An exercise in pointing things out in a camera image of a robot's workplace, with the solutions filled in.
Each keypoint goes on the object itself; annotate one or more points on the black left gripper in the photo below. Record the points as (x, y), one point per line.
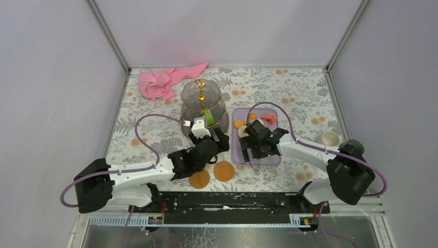
(212, 142)

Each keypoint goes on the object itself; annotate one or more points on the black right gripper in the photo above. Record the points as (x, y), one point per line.
(246, 142)

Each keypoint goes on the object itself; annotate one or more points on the pink handled tongs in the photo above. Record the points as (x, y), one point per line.
(254, 164)

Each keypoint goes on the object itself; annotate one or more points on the green striped cake piece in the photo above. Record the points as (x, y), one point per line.
(209, 117)

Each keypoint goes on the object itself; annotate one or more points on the three-tier glass cake stand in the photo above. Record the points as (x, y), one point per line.
(200, 95)

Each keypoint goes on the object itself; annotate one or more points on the white glazed donut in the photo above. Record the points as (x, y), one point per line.
(241, 133)

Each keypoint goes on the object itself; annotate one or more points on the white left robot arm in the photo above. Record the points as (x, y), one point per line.
(100, 184)

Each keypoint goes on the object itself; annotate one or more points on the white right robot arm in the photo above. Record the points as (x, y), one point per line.
(348, 176)

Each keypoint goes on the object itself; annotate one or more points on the yellow round biscuit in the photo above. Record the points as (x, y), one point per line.
(238, 123)

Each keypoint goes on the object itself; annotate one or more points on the orange swirl cookie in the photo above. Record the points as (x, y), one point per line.
(252, 116)

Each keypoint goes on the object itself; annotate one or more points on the pink cake slice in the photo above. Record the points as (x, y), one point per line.
(271, 119)

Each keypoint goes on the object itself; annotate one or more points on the right wooden coaster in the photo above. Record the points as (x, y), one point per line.
(224, 171)

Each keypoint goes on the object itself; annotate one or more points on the wooden coaster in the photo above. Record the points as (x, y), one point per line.
(224, 171)
(199, 180)

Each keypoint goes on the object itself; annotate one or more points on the lilac plastic tray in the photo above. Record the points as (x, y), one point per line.
(236, 152)

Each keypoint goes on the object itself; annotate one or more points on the left wooden coaster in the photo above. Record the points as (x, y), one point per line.
(199, 180)

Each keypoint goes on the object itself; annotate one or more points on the white ceramic mug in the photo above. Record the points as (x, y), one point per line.
(330, 138)

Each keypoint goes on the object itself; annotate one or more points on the pink cloth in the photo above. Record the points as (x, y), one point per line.
(158, 83)

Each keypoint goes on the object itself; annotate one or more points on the grey ceramic mug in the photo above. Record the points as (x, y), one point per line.
(357, 145)

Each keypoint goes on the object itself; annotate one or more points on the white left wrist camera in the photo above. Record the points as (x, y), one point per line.
(198, 127)

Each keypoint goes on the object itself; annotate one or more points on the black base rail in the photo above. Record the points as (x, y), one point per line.
(227, 208)

